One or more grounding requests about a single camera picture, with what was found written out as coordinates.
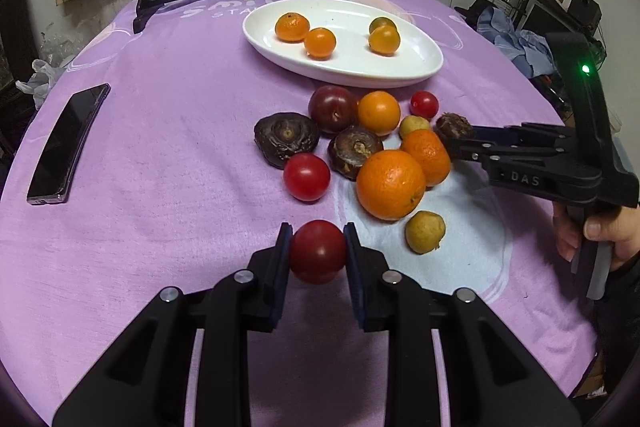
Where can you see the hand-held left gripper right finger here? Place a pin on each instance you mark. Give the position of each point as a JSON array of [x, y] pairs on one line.
[[353, 268]]

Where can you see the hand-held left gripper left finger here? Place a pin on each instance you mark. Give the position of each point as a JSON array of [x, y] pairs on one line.
[[283, 257]]

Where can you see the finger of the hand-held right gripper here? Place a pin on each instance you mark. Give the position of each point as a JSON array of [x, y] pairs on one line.
[[470, 149], [500, 133]]

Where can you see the small brown water chestnut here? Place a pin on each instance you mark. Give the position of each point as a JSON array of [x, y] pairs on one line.
[[452, 125]]

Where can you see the dark red tomato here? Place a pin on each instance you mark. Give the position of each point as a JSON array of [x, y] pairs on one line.
[[317, 252]]

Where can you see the white oval plate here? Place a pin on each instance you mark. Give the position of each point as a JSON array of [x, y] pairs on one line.
[[350, 67]]

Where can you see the person's right hand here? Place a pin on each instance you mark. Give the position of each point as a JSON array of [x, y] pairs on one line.
[[625, 232]]

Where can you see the oblong mandarin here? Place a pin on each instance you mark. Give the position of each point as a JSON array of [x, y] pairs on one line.
[[429, 154]]

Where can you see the yellow longan fruit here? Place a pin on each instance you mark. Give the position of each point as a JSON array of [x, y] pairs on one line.
[[425, 232], [413, 125]]

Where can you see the small red cherry tomato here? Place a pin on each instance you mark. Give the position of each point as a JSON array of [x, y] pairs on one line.
[[424, 104]]

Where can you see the bright red tomato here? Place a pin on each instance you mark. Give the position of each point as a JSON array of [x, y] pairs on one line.
[[306, 177]]

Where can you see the large orange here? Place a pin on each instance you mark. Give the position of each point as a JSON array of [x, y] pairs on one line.
[[391, 184]]

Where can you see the blue clothes pile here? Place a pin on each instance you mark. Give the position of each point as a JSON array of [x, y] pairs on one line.
[[517, 42]]

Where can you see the round smooth orange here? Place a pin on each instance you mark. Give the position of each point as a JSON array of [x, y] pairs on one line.
[[379, 113]]

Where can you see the round brown water chestnut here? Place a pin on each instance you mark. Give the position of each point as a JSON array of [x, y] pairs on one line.
[[352, 151]]

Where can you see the large flat water chestnut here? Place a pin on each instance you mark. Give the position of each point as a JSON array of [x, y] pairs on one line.
[[286, 139]]

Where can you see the purple tablecloth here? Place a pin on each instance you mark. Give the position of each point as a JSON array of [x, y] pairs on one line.
[[165, 207]]

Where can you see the small smooth orange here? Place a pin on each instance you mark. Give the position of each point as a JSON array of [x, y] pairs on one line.
[[384, 40], [320, 43]]

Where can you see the dark purple plum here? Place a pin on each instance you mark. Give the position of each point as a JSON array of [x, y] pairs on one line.
[[332, 108]]

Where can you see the black speaker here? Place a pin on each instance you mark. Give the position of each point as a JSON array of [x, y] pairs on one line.
[[585, 7]]

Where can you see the greenish small orange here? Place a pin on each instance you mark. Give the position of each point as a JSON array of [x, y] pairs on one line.
[[382, 23]]

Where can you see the bumpy mandarin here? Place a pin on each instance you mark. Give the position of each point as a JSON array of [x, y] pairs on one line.
[[292, 27]]

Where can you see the black smartphone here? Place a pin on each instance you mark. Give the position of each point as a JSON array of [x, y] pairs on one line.
[[67, 144]]

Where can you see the clear plastic bag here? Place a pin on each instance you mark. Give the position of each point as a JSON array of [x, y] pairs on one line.
[[37, 77]]

